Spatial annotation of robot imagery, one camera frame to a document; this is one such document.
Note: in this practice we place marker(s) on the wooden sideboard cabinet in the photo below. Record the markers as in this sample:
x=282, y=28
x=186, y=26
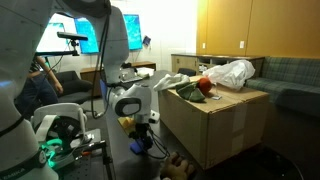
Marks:
x=201, y=62

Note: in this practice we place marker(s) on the brown plush animal toy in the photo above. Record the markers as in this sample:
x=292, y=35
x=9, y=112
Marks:
x=175, y=167

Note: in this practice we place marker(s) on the person in striped top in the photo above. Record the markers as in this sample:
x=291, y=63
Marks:
x=41, y=85

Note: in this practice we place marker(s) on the blue sponge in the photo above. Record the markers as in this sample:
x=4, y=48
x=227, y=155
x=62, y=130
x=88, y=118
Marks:
x=137, y=148

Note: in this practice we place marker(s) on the black camera on stand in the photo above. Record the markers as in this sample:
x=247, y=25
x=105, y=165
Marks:
x=73, y=40

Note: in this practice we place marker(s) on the white knitted cloth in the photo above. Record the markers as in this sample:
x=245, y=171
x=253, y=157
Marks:
x=170, y=81

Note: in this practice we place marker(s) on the white VR headset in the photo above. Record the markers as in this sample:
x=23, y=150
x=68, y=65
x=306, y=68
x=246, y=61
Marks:
x=59, y=128

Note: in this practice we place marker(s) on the black office chair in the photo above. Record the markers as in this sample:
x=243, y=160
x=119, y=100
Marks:
x=75, y=90

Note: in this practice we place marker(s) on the plush orange radish toy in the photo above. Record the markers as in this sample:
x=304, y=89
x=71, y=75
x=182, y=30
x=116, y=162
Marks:
x=195, y=91

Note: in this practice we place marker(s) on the cardboard box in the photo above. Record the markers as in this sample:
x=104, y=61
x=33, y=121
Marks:
x=225, y=124

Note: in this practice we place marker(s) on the white plastic bag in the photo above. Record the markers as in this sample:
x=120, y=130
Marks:
x=232, y=75

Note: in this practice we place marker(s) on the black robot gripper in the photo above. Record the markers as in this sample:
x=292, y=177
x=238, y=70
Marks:
x=139, y=134

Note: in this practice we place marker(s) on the green plaid sofa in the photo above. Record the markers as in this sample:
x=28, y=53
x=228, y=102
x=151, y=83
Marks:
x=292, y=83

